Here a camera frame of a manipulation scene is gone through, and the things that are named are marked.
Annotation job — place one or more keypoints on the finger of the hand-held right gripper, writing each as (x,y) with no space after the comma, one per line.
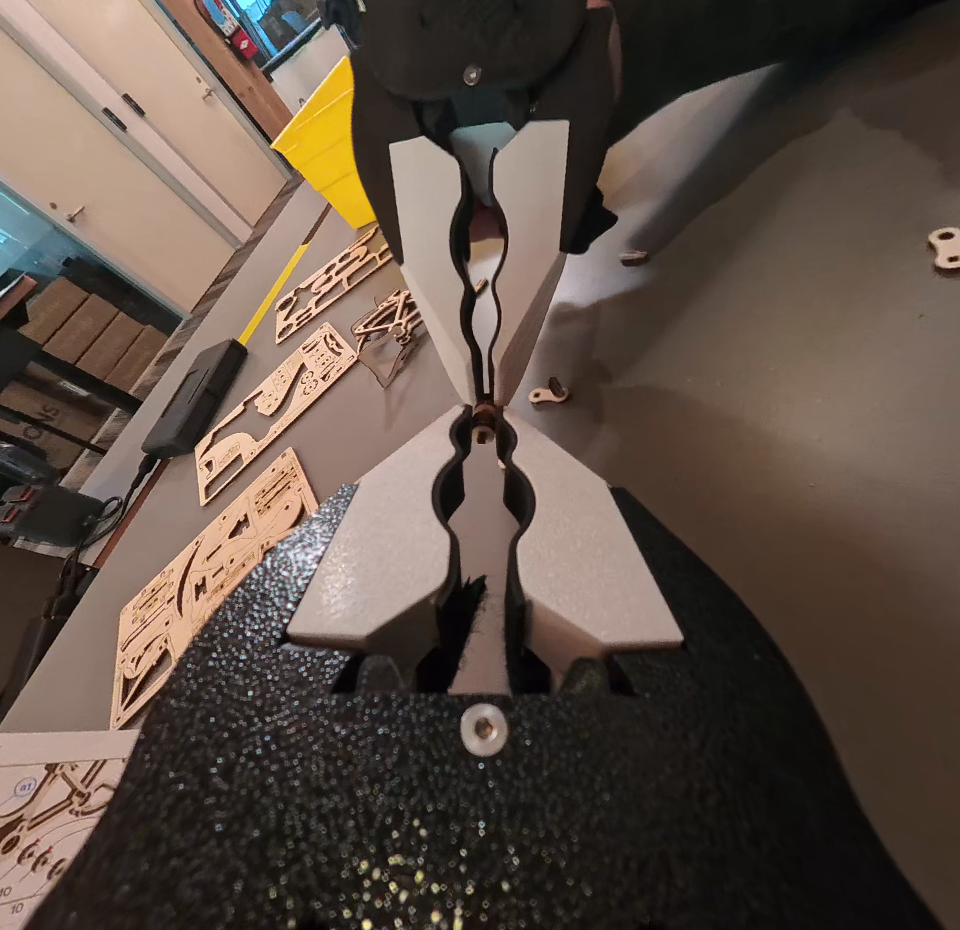
(427,232)
(536,209)

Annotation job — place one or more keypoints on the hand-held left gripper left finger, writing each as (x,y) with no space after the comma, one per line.
(367,570)

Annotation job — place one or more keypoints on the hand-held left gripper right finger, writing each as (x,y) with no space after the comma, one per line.
(600,570)

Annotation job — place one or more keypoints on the cut-out wooden parts sheet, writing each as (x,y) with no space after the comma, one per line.
(330,285)

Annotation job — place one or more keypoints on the wooden axle assembly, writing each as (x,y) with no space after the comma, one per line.
(484,423)

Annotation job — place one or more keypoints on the wooden link with holes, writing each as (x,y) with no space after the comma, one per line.
(946,248)

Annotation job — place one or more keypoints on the wooden link with upright peg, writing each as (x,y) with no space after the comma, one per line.
(547,395)

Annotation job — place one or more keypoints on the person's right forearm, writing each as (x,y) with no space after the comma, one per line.
(750,29)

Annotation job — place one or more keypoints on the long engraved wooden parts sheet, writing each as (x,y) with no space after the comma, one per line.
(247,525)

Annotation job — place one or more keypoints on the yellow plastic bin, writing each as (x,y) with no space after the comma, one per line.
(330,142)

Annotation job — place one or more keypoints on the dark wooden lattice part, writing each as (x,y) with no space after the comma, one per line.
(390,363)

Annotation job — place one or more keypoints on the wooden sheet with large cutouts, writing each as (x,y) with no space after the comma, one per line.
(334,360)

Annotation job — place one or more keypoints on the cream door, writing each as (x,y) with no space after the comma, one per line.
(225,142)
(112,164)

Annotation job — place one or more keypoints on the black power adapter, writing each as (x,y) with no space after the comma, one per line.
(195,397)

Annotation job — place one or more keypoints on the red fire extinguisher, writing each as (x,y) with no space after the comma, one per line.
(217,11)

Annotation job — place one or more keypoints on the black charger with red marks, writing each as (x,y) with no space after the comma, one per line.
(52,510)

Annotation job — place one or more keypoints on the stack of cardboard boxes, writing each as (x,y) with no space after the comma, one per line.
(90,330)

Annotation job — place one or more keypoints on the white instruction booklet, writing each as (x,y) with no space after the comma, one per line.
(52,810)

